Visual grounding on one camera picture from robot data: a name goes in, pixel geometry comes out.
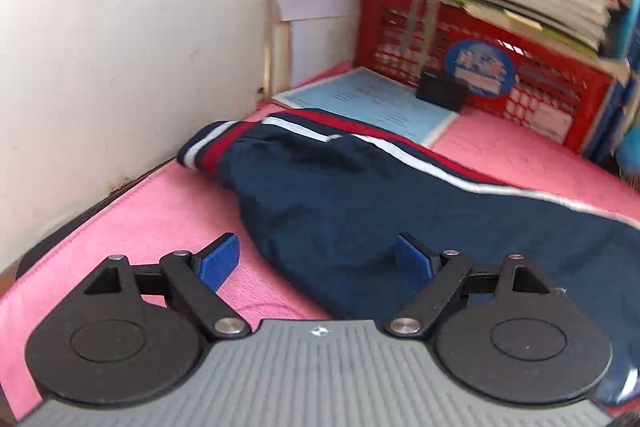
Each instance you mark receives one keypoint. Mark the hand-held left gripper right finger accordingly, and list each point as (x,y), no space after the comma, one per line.
(412,262)

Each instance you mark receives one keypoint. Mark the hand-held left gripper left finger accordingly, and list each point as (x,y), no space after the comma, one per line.
(220,259)

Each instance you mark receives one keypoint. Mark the navy and white jacket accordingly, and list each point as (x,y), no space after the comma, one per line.
(350,207)

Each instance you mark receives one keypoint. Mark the pink rabbit-print mat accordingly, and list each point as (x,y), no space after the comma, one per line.
(150,217)

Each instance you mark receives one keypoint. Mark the light blue sheet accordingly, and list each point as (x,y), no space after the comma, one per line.
(360,102)

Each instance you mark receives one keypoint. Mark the small black box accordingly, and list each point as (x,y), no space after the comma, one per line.
(442,92)

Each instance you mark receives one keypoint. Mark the red plastic crate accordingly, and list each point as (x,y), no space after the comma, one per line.
(395,32)

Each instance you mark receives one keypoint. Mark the row of tall blue books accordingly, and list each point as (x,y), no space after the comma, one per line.
(625,72)

